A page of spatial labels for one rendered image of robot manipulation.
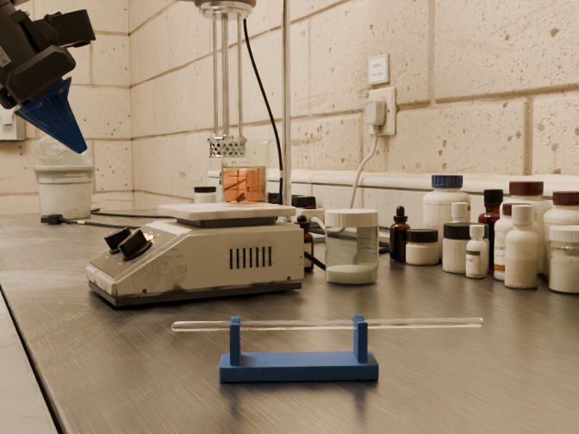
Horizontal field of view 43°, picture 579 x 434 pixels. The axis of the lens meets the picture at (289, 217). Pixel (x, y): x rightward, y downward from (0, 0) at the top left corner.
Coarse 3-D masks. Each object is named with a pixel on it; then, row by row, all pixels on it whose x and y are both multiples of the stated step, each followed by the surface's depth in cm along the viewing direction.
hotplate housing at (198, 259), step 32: (160, 224) 78; (192, 224) 75; (224, 224) 74; (256, 224) 75; (288, 224) 76; (96, 256) 78; (160, 256) 69; (192, 256) 70; (224, 256) 72; (256, 256) 73; (288, 256) 75; (96, 288) 74; (128, 288) 68; (160, 288) 69; (192, 288) 70; (224, 288) 72; (256, 288) 74; (288, 288) 75
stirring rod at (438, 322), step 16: (256, 320) 47; (272, 320) 47; (288, 320) 47; (304, 320) 47; (320, 320) 47; (336, 320) 47; (352, 320) 47; (368, 320) 47; (384, 320) 47; (400, 320) 47; (416, 320) 47; (432, 320) 47; (448, 320) 47; (464, 320) 47; (480, 320) 47
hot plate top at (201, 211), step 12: (180, 204) 82; (192, 204) 81; (204, 204) 81; (216, 204) 81; (276, 204) 80; (180, 216) 73; (192, 216) 71; (204, 216) 71; (216, 216) 71; (228, 216) 72; (240, 216) 73; (252, 216) 73; (264, 216) 74; (276, 216) 74
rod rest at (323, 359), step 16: (240, 336) 48; (240, 352) 48; (272, 352) 48; (288, 352) 48; (304, 352) 48; (320, 352) 48; (336, 352) 48; (352, 352) 48; (368, 352) 48; (224, 368) 45; (240, 368) 45; (256, 368) 45; (272, 368) 45; (288, 368) 45; (304, 368) 45; (320, 368) 45; (336, 368) 45; (352, 368) 45; (368, 368) 45
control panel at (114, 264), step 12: (144, 228) 79; (156, 228) 77; (156, 240) 72; (168, 240) 70; (108, 252) 77; (120, 252) 75; (144, 252) 70; (96, 264) 75; (108, 264) 73; (120, 264) 70; (132, 264) 68
